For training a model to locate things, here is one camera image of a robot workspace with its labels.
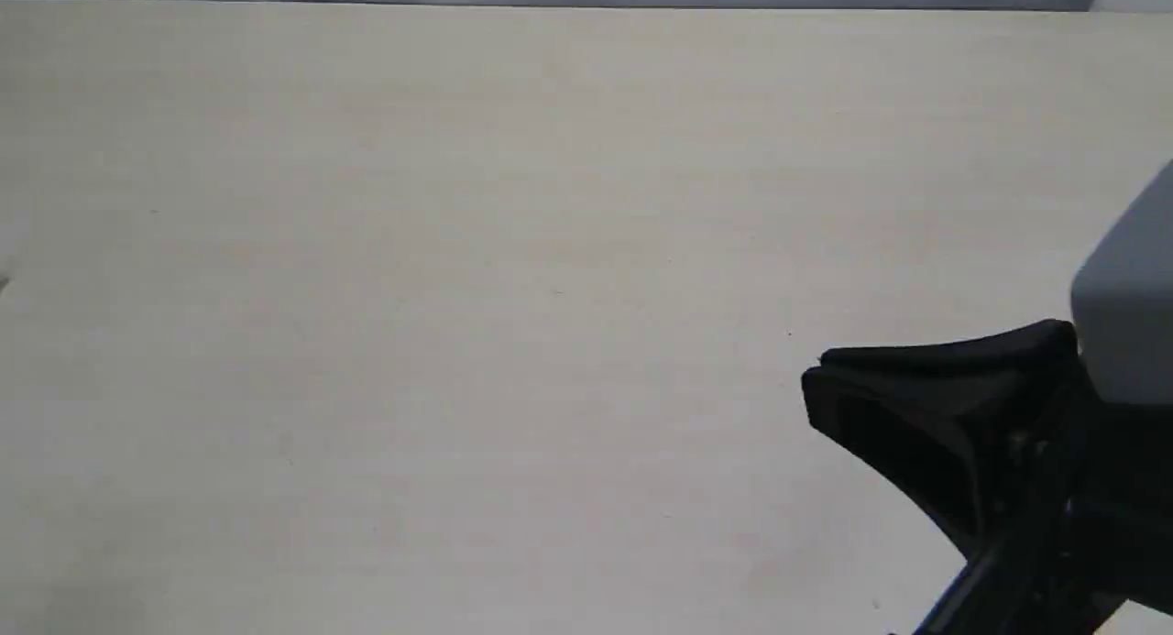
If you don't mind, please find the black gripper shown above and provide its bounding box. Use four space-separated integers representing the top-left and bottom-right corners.
801 319 1169 634

